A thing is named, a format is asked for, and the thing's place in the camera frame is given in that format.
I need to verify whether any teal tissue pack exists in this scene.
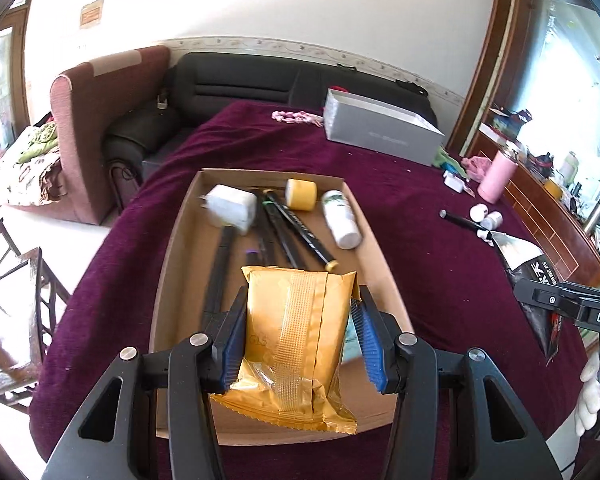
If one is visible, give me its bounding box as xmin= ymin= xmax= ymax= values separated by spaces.
xmin=341 ymin=315 xmax=362 ymax=364

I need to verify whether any orange-capped black marker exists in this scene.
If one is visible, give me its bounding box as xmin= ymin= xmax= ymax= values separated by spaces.
xmin=201 ymin=226 xmax=236 ymax=330

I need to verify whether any yellow snack packet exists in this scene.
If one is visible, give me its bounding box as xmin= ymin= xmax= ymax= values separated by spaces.
xmin=212 ymin=266 xmax=360 ymax=434

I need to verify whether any purple-capped black marker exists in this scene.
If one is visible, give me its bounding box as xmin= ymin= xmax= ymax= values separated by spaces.
xmin=244 ymin=204 xmax=276 ymax=269

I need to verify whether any black crab snack packet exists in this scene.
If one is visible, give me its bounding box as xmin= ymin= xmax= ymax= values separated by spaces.
xmin=489 ymin=231 xmax=562 ymax=365

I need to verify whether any green-capped black marker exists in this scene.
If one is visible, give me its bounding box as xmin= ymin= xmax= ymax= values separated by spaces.
xmin=261 ymin=198 xmax=306 ymax=270

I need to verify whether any yellow-capped black marker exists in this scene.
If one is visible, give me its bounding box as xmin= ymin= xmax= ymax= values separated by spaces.
xmin=263 ymin=188 xmax=339 ymax=272

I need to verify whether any large white charger plug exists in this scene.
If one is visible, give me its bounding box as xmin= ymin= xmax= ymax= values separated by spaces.
xmin=200 ymin=184 xmax=257 ymax=235

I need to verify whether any white gloved right hand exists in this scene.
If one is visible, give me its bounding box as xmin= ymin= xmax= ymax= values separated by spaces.
xmin=574 ymin=351 xmax=600 ymax=437

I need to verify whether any wooden headboard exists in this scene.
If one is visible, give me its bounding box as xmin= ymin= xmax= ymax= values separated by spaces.
xmin=471 ymin=131 xmax=600 ymax=288

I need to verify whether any steel thermos on shelf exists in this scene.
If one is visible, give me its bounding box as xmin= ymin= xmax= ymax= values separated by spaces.
xmin=583 ymin=197 xmax=600 ymax=236

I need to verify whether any cardboard tray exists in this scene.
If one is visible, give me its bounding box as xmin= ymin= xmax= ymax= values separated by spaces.
xmin=149 ymin=168 xmax=413 ymax=445

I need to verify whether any white bottle green label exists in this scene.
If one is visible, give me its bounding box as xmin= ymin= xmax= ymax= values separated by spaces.
xmin=321 ymin=190 xmax=362 ymax=250

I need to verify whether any maroon bedspread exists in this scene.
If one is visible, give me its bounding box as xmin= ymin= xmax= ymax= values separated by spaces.
xmin=30 ymin=101 xmax=586 ymax=457

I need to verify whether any white spray bottle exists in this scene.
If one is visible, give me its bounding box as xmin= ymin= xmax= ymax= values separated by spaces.
xmin=476 ymin=230 xmax=494 ymax=247

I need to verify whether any white pill bottle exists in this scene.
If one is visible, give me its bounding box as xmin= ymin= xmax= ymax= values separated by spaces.
xmin=480 ymin=211 xmax=503 ymax=231

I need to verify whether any grey-capped black marker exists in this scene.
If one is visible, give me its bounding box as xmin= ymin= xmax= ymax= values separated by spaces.
xmin=439 ymin=209 xmax=486 ymax=232

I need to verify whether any white bottle red label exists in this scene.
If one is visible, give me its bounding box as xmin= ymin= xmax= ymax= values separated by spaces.
xmin=469 ymin=204 xmax=489 ymax=223

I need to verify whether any pink thermos bottle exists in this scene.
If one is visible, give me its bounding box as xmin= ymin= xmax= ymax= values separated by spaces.
xmin=478 ymin=148 xmax=518 ymax=204

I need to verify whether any small white charger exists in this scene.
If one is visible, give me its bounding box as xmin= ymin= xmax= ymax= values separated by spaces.
xmin=443 ymin=170 xmax=466 ymax=193

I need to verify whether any pink cloth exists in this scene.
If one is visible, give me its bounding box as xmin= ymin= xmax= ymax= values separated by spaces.
xmin=460 ymin=156 xmax=492 ymax=183

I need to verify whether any green cloth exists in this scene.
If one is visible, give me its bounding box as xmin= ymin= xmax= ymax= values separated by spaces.
xmin=432 ymin=146 xmax=465 ymax=174

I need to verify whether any grey shoe box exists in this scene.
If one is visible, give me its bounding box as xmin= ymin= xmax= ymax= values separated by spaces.
xmin=323 ymin=89 xmax=444 ymax=166

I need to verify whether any floral cloth pile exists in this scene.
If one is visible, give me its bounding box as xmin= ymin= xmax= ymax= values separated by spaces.
xmin=0 ymin=120 xmax=64 ymax=207

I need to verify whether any maroon armchair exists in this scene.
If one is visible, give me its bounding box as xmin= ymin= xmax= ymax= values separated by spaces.
xmin=42 ymin=46 xmax=171 ymax=226

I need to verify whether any metal frame chair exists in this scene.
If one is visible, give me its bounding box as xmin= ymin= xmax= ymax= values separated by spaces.
xmin=0 ymin=220 xmax=71 ymax=413

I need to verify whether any pink bead bracelet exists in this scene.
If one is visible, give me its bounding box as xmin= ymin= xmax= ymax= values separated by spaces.
xmin=270 ymin=109 xmax=325 ymax=128

